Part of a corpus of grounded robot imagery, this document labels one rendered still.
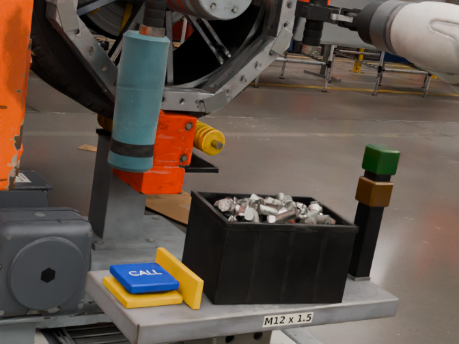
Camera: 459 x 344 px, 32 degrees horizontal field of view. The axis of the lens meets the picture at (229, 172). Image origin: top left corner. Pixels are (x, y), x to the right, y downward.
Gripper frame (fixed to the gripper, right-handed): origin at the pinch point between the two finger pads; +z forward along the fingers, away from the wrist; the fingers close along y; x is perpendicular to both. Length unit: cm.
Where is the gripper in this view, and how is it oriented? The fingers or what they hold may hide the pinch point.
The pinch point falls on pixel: (316, 11)
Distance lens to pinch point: 156.9
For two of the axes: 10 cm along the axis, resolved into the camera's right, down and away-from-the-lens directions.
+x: 1.6, -9.6, -2.4
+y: 8.5, 0.1, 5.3
